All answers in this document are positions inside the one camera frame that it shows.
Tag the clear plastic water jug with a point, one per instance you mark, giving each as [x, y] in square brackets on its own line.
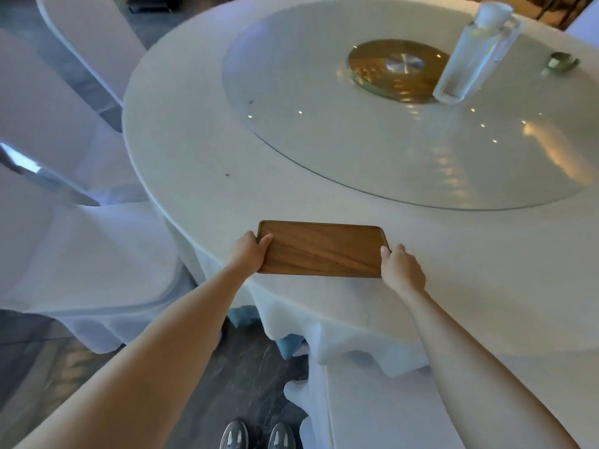
[472, 56]

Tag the round glass turntable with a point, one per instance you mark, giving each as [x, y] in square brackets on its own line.
[397, 135]

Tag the person's right thumb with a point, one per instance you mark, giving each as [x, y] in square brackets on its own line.
[385, 257]

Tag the brown wooden tray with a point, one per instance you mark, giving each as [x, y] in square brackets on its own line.
[323, 250]

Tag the gold metal turntable base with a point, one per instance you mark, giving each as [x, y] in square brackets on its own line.
[397, 70]

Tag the person's right forearm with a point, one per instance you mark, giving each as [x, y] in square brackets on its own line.
[477, 369]

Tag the person's grey shoe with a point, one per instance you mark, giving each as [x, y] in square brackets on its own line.
[281, 437]
[234, 436]

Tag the person's right hand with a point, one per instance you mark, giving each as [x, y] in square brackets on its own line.
[402, 272]

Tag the white tablecloth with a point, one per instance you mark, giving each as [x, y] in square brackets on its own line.
[374, 257]

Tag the person's right grey shoe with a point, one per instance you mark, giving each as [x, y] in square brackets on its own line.
[281, 437]

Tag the person's left thumb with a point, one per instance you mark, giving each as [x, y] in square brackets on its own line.
[266, 242]

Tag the person's left forearm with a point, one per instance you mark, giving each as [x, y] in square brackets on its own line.
[140, 369]

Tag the person's left grey shoe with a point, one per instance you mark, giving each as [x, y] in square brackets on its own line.
[234, 436]

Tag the person's left hand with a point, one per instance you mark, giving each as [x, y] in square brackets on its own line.
[245, 255]

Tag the white covered chair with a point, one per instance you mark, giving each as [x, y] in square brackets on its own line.
[89, 37]
[79, 271]
[51, 121]

